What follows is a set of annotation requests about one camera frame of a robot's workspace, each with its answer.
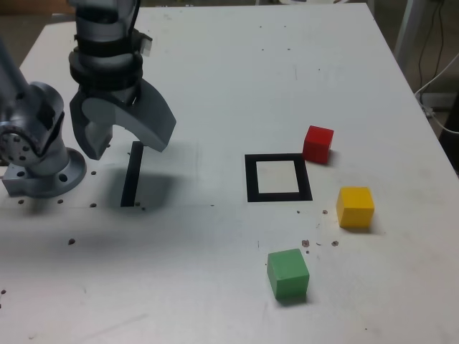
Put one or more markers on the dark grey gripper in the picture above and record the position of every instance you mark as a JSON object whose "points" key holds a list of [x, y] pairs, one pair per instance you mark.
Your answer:
{"points": [[120, 96]]}

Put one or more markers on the red cube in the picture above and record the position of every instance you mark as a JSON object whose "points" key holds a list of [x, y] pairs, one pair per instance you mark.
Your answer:
{"points": [[317, 145]]}

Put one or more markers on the green cube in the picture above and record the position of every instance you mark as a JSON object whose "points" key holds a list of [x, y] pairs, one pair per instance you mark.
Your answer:
{"points": [[288, 276]]}

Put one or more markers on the yellow cube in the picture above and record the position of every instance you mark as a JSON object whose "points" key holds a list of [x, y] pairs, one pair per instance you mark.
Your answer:
{"points": [[355, 208]]}

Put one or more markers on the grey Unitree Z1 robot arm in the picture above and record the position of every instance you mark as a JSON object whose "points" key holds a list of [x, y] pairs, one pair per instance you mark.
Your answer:
{"points": [[36, 107]]}

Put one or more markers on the black tape square outline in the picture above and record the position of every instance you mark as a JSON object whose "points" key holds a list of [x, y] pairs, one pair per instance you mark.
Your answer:
{"points": [[251, 179]]}

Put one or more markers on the black tape strip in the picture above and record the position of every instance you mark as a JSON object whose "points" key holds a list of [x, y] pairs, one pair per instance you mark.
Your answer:
{"points": [[132, 175]]}

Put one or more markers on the white metal frame leg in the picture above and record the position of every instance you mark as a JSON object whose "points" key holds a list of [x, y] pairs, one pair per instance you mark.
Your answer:
{"points": [[407, 28]]}

